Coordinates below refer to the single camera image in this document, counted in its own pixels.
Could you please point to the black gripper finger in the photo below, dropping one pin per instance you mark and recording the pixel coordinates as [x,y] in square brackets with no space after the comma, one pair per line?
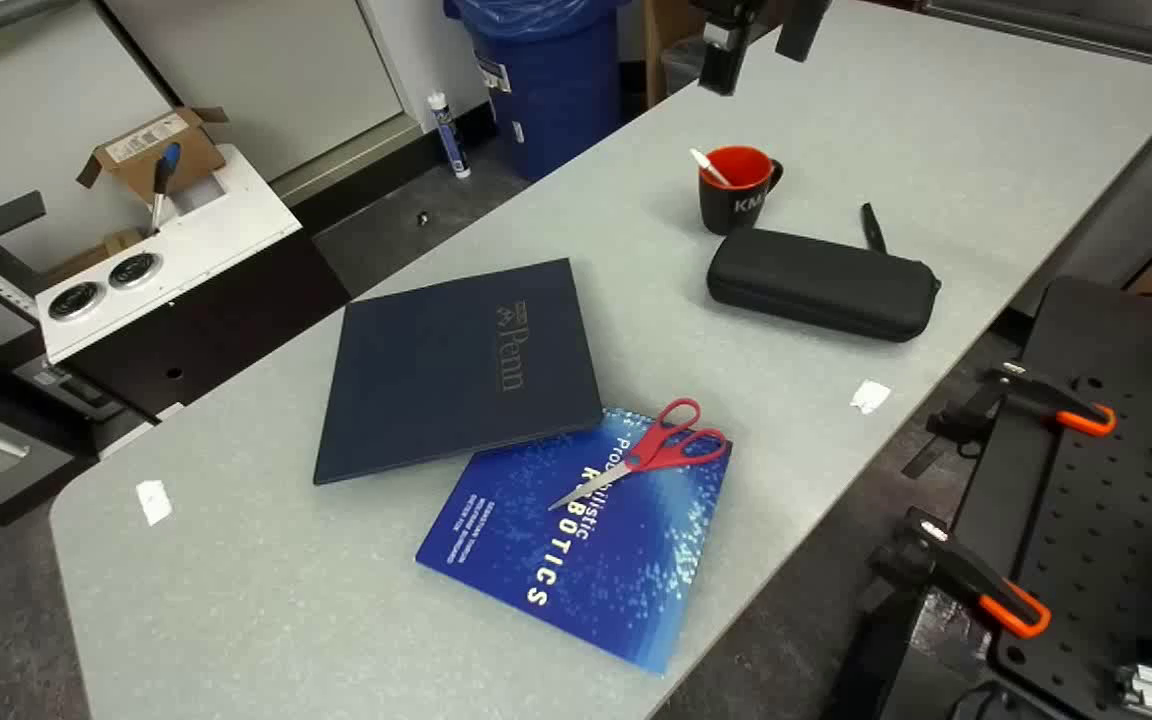
[803,26]
[727,64]

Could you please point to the white marker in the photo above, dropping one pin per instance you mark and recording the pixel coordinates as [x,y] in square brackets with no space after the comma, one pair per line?
[710,164]

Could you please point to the black mug red inside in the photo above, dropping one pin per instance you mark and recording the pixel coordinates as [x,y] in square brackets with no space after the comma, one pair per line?
[734,201]

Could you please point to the blue trash bin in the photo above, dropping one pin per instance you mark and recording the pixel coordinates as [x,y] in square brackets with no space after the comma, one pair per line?
[550,80]

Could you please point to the white tape piece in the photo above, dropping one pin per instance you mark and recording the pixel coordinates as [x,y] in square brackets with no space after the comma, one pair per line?
[152,503]
[868,399]

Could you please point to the dark navy binder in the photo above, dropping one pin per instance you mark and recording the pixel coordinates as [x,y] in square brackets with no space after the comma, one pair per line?
[459,364]

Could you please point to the blue robotics book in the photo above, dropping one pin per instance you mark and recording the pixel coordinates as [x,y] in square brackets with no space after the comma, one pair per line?
[562,573]

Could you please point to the white shelf with round holes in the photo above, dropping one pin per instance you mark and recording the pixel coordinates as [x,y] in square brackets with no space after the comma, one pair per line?
[191,255]

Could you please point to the open cardboard box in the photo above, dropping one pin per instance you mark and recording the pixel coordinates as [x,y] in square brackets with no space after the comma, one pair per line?
[148,155]

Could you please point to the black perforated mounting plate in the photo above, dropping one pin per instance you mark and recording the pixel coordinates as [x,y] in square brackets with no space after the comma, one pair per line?
[1110,532]

